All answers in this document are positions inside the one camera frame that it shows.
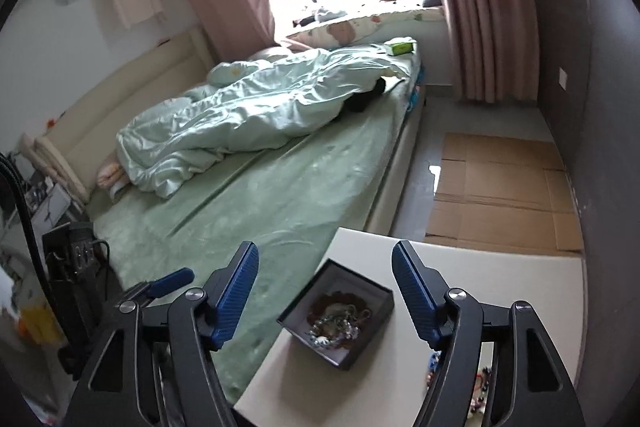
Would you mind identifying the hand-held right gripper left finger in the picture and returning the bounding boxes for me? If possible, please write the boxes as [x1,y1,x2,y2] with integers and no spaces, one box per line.
[67,241,261,427]

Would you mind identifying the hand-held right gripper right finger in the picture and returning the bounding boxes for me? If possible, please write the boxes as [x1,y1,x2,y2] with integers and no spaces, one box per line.
[391,239,586,427]

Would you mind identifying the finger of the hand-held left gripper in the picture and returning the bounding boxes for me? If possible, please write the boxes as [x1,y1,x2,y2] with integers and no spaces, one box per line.
[120,267,195,308]

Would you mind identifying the silver chain bracelet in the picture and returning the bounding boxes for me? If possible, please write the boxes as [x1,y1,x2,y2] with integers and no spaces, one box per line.
[307,306,371,348]

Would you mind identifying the black jewelry box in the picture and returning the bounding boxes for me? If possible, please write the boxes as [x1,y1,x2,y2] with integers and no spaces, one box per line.
[276,259,396,370]

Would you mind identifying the brown bead bracelet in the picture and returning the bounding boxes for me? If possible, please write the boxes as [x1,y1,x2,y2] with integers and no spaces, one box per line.
[307,291,372,349]

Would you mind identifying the black device stand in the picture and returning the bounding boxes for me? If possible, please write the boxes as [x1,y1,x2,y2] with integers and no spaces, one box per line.
[42,221,114,300]

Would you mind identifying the bed with green sheet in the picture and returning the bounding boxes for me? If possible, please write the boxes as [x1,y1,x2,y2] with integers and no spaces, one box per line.
[87,41,426,404]

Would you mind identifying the pink pillow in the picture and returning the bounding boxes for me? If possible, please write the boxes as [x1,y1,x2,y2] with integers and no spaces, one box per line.
[96,158,132,194]

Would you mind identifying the yellow bag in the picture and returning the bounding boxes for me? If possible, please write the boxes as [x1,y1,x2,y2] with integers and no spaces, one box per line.
[19,304,67,344]

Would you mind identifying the flattened cardboard sheets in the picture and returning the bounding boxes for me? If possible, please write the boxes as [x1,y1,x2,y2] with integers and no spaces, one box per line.
[424,132,584,254]

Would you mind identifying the beige bolster cushions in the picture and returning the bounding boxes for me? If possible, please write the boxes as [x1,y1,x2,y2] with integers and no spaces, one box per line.
[19,132,90,210]

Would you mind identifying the cream bed headboard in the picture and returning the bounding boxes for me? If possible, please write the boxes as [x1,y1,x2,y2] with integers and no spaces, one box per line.
[35,29,217,208]

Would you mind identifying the light green duvet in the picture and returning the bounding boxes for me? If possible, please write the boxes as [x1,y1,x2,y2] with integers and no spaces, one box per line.
[116,47,418,200]

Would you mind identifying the black cloth item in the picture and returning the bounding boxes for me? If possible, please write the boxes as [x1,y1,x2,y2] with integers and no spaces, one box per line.
[342,77,388,115]

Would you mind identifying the white pillow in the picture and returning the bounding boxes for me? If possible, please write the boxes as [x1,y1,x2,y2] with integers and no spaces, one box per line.
[207,61,263,86]

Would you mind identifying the green box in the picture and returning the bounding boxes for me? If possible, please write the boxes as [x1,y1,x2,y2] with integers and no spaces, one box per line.
[382,38,418,56]

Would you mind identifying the floral pillow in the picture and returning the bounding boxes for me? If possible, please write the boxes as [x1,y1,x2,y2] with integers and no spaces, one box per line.
[285,19,372,54]

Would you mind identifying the floral window seat cushion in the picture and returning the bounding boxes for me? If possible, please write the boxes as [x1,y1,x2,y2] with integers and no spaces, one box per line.
[292,4,446,38]

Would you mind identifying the colourful bead bracelets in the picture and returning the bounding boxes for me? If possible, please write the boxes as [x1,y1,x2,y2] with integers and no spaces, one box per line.
[425,351,501,427]

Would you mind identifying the black hose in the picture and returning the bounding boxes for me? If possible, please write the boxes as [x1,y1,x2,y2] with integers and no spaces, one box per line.
[0,151,57,325]

